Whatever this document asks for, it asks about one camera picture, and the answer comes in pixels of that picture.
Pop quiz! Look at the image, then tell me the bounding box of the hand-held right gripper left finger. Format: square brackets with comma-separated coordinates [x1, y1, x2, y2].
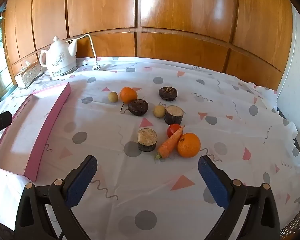
[14, 155, 98, 240]

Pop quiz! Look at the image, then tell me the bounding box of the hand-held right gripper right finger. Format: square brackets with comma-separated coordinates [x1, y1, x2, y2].
[198, 155, 282, 240]

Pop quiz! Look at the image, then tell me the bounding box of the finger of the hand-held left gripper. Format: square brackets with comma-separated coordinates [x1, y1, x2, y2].
[0, 111, 13, 144]

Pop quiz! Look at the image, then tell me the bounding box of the pink shallow box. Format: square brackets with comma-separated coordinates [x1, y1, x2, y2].
[0, 82, 72, 182]

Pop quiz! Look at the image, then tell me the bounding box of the large orange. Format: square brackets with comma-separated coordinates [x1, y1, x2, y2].
[177, 133, 202, 158]

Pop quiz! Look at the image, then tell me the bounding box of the orange carrot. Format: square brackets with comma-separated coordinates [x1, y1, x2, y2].
[154, 125, 185, 161]

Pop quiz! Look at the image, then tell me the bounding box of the red tomato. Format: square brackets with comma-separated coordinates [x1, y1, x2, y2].
[167, 124, 182, 138]

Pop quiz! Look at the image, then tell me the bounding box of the dark cut cylinder piece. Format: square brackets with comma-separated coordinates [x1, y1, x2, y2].
[137, 128, 158, 152]
[164, 105, 185, 126]

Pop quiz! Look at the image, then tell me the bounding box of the dark round water chestnut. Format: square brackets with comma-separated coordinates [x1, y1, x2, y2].
[127, 99, 149, 117]
[158, 86, 178, 102]

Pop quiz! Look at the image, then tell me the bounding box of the small orange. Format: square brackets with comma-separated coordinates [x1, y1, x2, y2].
[120, 87, 138, 103]

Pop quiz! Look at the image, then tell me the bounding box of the white patterned tablecloth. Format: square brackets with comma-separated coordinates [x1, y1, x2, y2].
[0, 56, 300, 240]

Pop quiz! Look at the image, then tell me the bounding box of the woven tissue box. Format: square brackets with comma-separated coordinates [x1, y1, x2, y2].
[14, 61, 44, 88]

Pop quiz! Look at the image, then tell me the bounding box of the white ceramic electric kettle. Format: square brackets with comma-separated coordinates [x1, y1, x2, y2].
[39, 36, 78, 81]

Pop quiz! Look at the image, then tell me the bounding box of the dark perforated mesh panel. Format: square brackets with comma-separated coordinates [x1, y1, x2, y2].
[281, 205, 300, 234]

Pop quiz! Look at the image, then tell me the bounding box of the dark table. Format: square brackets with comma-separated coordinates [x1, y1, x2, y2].
[276, 106, 299, 153]

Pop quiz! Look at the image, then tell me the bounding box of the wooden panelled wardrobe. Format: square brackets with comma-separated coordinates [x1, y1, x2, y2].
[1, 0, 294, 92]

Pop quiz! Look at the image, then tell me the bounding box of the white power cord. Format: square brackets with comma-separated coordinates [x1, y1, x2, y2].
[65, 33, 102, 71]

